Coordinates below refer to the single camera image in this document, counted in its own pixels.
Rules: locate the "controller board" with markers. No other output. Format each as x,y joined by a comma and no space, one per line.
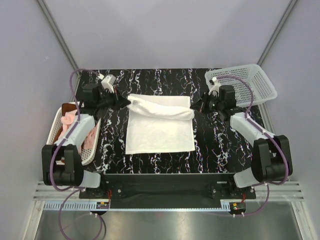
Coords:
103,205
238,206

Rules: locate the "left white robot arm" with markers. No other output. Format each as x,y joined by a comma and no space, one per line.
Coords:
62,165

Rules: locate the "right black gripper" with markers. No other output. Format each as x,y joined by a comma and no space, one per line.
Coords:
201,104

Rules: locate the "brown towel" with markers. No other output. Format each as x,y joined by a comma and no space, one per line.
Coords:
68,107

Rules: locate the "right controller board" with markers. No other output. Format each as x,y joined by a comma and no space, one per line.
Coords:
238,206

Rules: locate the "white basket with towels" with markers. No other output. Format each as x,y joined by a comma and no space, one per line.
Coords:
87,155

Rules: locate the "white towel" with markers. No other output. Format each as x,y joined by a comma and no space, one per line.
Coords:
159,124

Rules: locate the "slotted cable duct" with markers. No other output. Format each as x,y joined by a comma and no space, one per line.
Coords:
72,205

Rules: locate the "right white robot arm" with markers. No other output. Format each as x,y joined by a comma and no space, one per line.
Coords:
271,155

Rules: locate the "empty white mesh basket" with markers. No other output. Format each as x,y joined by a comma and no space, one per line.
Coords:
250,82

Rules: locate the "left controller board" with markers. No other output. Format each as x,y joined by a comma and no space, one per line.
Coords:
103,205

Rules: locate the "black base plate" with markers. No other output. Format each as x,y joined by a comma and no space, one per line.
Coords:
212,185

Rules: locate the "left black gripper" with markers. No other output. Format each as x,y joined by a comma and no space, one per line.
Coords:
120,102

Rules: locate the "pink towel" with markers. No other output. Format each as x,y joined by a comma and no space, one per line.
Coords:
90,139

